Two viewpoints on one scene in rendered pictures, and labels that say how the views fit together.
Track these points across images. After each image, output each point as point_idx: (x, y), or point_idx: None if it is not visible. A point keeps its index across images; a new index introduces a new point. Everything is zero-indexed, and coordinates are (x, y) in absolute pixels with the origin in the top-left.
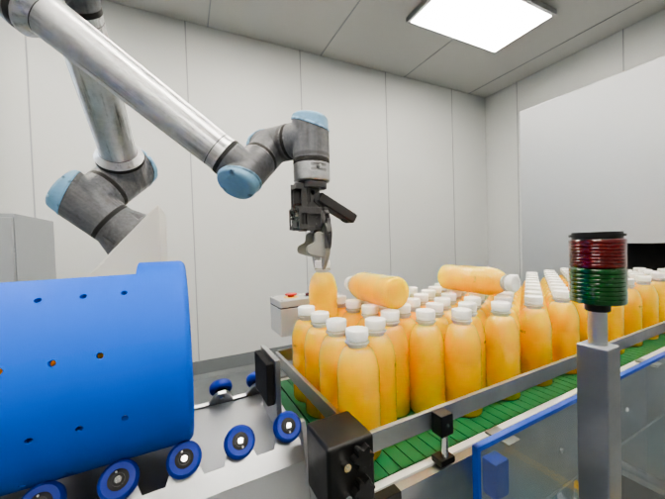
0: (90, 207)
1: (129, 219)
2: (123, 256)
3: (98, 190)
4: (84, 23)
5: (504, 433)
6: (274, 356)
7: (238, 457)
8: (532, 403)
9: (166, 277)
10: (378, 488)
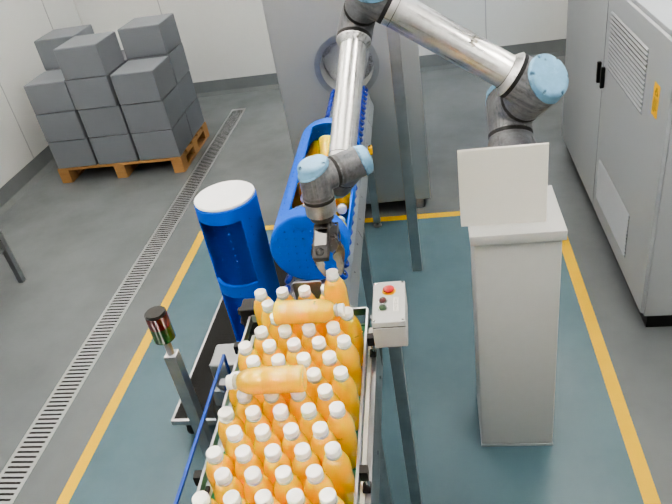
0: (487, 122)
1: (490, 145)
2: (458, 179)
3: (493, 108)
4: (340, 59)
5: (218, 368)
6: (297, 282)
7: None
8: None
9: (283, 218)
10: (251, 337)
